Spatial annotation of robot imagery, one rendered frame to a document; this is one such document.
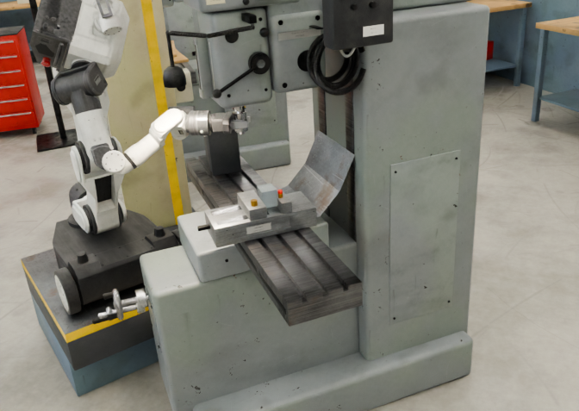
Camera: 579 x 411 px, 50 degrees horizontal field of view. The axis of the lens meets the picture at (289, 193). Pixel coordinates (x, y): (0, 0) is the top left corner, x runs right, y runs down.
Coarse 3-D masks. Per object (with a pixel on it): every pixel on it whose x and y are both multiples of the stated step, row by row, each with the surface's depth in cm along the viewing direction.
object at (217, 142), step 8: (208, 136) 248; (216, 136) 249; (224, 136) 249; (232, 136) 250; (208, 144) 254; (216, 144) 250; (224, 144) 251; (232, 144) 252; (208, 152) 260; (216, 152) 251; (224, 152) 252; (232, 152) 253; (208, 160) 267; (216, 160) 253; (224, 160) 253; (232, 160) 254; (216, 168) 254; (224, 168) 255; (232, 168) 256; (240, 168) 257
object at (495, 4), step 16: (480, 0) 670; (496, 0) 662; (512, 0) 656; (576, 16) 548; (544, 32) 532; (560, 32) 512; (576, 32) 496; (544, 48) 538; (496, 64) 675; (512, 64) 671; (544, 64) 545; (544, 96) 559; (560, 96) 556; (576, 96) 553
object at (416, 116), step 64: (384, 64) 206; (448, 64) 215; (320, 128) 248; (384, 128) 215; (448, 128) 225; (384, 192) 225; (448, 192) 236; (384, 256) 236; (448, 256) 248; (384, 320) 249; (448, 320) 263
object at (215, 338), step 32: (160, 256) 238; (352, 256) 240; (160, 288) 217; (192, 288) 218; (224, 288) 223; (256, 288) 228; (160, 320) 218; (192, 320) 223; (224, 320) 228; (256, 320) 234; (320, 320) 245; (352, 320) 252; (160, 352) 237; (192, 352) 228; (224, 352) 234; (256, 352) 240; (288, 352) 246; (320, 352) 252; (352, 352) 259; (192, 384) 234; (224, 384) 239; (256, 384) 245
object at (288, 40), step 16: (272, 16) 198; (288, 16) 199; (304, 16) 201; (320, 16) 203; (272, 32) 200; (288, 32) 201; (304, 32) 203; (320, 32) 205; (272, 48) 202; (288, 48) 203; (304, 48) 205; (272, 64) 205; (288, 64) 205; (304, 64) 207; (272, 80) 208; (288, 80) 207; (304, 80) 209
